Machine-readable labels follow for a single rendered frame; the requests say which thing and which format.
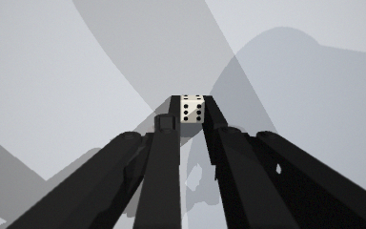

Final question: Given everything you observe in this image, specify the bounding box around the white die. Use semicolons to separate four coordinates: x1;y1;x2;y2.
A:
180;95;205;123

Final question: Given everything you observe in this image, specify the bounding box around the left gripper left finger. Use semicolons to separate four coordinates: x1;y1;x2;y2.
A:
6;95;182;229

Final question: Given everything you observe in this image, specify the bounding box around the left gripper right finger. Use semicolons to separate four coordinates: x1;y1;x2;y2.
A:
202;95;366;229

